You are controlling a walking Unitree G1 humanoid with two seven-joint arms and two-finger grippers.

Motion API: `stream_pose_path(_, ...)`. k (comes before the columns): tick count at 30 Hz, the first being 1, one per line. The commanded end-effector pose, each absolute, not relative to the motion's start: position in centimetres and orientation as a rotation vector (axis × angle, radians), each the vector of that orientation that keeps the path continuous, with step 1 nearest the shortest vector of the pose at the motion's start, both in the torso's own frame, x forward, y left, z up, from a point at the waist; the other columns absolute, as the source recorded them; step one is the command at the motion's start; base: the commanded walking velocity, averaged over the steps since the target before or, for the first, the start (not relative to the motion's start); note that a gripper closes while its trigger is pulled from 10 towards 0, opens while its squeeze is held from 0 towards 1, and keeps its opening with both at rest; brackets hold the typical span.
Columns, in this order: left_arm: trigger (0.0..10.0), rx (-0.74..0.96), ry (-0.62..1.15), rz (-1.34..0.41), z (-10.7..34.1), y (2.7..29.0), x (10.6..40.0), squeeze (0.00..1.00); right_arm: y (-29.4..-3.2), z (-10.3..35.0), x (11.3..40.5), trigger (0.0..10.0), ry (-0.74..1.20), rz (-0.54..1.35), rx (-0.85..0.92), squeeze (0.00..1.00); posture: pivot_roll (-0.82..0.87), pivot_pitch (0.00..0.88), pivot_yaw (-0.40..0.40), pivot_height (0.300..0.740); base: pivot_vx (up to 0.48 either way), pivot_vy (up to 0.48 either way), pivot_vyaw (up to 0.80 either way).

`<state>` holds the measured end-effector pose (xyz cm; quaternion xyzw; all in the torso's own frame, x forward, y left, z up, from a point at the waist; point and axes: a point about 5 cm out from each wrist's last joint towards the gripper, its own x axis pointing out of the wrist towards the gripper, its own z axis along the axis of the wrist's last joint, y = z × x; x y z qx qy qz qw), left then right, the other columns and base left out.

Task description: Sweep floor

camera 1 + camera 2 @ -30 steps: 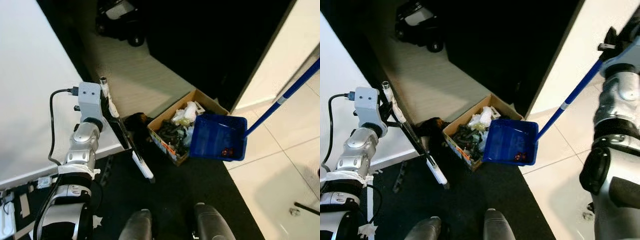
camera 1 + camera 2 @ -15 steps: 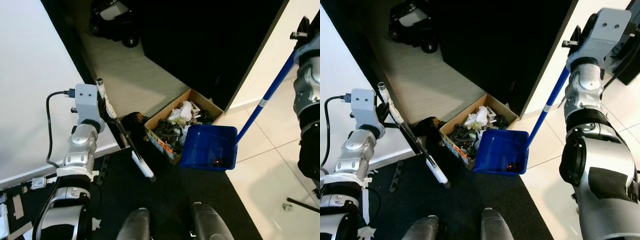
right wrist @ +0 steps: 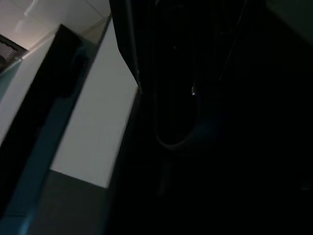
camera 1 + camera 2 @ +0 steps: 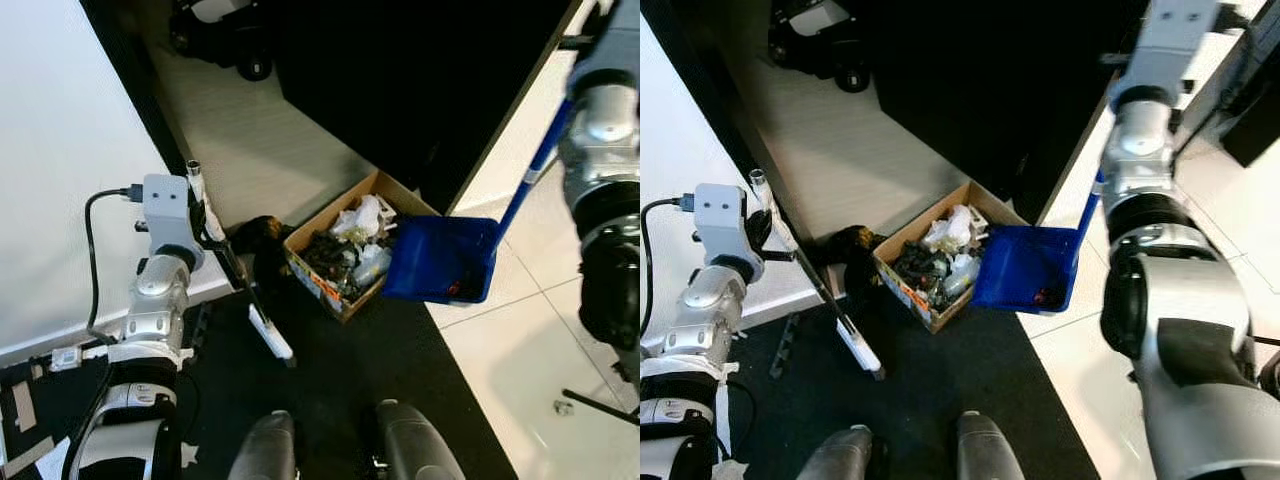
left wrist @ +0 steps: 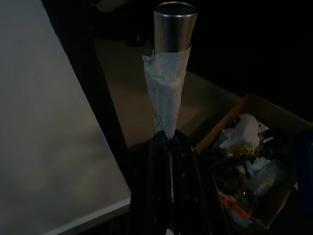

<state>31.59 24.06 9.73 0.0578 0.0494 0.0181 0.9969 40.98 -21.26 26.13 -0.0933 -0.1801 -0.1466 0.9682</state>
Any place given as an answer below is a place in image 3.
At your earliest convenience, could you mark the blue dustpan with long handle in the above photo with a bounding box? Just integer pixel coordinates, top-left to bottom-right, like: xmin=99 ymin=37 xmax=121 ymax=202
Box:
xmin=154 ymin=0 xmax=228 ymax=157

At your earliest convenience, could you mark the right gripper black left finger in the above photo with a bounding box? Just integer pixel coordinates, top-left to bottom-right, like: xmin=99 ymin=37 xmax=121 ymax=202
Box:
xmin=109 ymin=0 xmax=155 ymax=95

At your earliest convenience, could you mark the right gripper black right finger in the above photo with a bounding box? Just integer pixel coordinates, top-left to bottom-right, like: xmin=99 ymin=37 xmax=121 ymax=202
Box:
xmin=215 ymin=0 xmax=247 ymax=81

